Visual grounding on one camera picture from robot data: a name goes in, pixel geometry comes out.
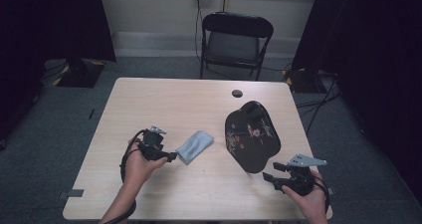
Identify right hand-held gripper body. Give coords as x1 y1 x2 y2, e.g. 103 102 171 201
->
281 153 328 197

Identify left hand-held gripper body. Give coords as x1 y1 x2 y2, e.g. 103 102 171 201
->
136 124 169 162

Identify grey-blue cleaning cloth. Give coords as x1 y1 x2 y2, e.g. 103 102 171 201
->
175 129 215 166

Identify black lacquer flower-painted plate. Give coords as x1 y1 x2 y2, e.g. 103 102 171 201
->
224 100 282 174

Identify person's left hand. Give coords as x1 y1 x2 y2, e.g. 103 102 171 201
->
122 136 169 189

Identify person's right hand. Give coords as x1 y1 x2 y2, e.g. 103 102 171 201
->
281 171 330 224

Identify black stand base yellow tape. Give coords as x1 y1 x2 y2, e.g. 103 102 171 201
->
282 68 329 95
52 58 106 89

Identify black folding chair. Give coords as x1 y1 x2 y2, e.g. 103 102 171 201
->
199 12 275 82

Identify black curtain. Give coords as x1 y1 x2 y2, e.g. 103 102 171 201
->
0 0 117 142
291 0 422 196

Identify right hand-held gripper cable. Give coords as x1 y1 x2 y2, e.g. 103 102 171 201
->
313 175 331 215

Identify black floor cables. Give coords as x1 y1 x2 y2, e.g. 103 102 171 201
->
294 70 342 137

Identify black wall socket cable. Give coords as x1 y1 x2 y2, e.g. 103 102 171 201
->
194 0 207 65

